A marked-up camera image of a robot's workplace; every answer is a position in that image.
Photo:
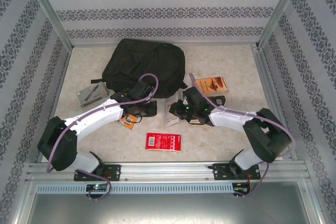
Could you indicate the dark paperback book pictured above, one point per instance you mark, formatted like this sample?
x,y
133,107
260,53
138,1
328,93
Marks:
x,y
213,98

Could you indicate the orange brown book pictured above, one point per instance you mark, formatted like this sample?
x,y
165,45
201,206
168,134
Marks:
x,y
212,85

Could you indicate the black backpack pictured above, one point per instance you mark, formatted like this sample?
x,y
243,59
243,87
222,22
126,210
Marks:
x,y
147,61

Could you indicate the red packet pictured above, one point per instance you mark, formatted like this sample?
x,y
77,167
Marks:
x,y
162,142

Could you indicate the grey pen box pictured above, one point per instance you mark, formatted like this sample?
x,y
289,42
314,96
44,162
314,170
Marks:
x,y
90,95

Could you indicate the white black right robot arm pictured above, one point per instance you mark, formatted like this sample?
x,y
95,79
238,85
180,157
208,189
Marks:
x,y
228,119

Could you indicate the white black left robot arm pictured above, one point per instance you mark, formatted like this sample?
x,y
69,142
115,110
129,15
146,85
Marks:
x,y
97,115

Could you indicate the aluminium rear beam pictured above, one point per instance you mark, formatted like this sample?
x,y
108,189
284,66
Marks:
x,y
215,43

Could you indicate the left controller board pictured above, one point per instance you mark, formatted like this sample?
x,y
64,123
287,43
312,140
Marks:
x,y
97,187

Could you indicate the controller board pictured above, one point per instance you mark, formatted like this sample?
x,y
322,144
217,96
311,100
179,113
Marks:
x,y
97,187
241,187

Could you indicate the metal sheet panel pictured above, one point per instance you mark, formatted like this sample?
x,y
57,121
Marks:
x,y
168,208

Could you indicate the right controller board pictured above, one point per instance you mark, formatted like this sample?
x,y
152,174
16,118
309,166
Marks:
x,y
241,187

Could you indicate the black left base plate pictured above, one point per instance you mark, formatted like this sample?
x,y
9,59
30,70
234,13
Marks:
x,y
115,172

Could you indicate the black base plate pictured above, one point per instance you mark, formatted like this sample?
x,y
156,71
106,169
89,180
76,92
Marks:
x,y
115,172
219,171

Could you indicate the aluminium mounting rail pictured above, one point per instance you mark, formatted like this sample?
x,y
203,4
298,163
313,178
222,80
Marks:
x,y
162,171

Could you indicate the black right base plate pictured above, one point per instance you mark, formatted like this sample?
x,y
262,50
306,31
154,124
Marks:
x,y
219,171

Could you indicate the aluminium side rail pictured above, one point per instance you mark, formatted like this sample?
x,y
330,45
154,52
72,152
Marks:
x,y
271,90
53,103

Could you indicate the aluminium frame post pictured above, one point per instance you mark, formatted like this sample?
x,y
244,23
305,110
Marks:
x,y
282,6
46,6

